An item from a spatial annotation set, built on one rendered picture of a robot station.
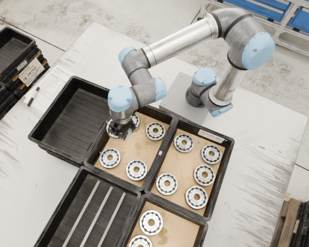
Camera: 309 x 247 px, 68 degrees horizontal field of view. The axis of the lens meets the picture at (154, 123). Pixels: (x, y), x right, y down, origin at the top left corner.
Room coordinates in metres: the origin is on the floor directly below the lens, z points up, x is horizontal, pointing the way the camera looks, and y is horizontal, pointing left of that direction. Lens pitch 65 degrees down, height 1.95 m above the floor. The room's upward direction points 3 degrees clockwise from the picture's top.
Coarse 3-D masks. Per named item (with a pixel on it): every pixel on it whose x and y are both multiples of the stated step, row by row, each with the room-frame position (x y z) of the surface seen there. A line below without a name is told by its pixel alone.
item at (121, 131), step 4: (112, 124) 0.33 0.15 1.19; (116, 124) 0.35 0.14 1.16; (120, 124) 0.34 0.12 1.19; (124, 124) 0.34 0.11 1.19; (128, 124) 0.36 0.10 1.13; (108, 128) 0.34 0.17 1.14; (112, 128) 0.34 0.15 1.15; (116, 128) 0.32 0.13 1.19; (120, 128) 0.32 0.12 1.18; (124, 128) 0.35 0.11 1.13; (128, 128) 0.35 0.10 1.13; (108, 132) 0.34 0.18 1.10; (112, 132) 0.34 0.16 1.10; (116, 132) 0.33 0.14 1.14; (120, 132) 0.33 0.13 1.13; (124, 132) 0.33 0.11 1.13; (128, 132) 0.35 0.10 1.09; (120, 136) 0.32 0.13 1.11; (124, 136) 0.32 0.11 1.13; (124, 140) 0.32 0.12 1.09
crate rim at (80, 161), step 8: (80, 80) 0.70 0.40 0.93; (64, 88) 0.64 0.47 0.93; (104, 88) 0.65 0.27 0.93; (56, 96) 0.59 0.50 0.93; (48, 112) 0.50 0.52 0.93; (40, 120) 0.45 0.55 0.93; (104, 120) 0.47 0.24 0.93; (96, 136) 0.39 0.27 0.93; (40, 144) 0.33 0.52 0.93; (56, 152) 0.30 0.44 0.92; (64, 152) 0.30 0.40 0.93; (88, 152) 0.31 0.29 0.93; (80, 160) 0.27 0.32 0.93
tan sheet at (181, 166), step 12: (180, 132) 0.47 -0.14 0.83; (204, 144) 0.41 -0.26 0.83; (216, 144) 0.42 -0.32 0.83; (168, 156) 0.34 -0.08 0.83; (180, 156) 0.34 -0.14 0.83; (192, 156) 0.34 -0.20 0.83; (168, 168) 0.28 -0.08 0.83; (180, 168) 0.28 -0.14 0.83; (192, 168) 0.28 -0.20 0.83; (216, 168) 0.29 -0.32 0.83; (180, 180) 0.22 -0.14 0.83; (192, 180) 0.22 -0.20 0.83; (156, 192) 0.16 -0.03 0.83; (180, 192) 0.17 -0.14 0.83; (180, 204) 0.11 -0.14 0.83
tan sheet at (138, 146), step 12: (144, 120) 0.53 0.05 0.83; (156, 120) 0.53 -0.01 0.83; (144, 132) 0.46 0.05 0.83; (156, 132) 0.46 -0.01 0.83; (108, 144) 0.39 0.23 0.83; (120, 144) 0.39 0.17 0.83; (132, 144) 0.39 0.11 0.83; (144, 144) 0.40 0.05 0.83; (156, 144) 0.40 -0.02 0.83; (132, 156) 0.33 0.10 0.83; (144, 156) 0.33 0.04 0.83; (120, 168) 0.27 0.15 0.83
